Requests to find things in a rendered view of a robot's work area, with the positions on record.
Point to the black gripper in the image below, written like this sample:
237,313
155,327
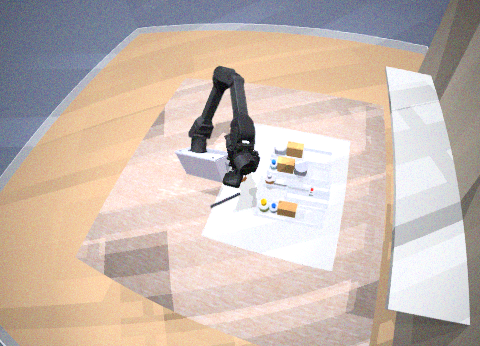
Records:
232,178

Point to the white jar with yellow lid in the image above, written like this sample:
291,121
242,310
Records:
264,205

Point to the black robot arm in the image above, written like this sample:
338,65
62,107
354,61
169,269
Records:
242,127

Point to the wooden block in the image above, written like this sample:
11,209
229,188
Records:
294,149
285,165

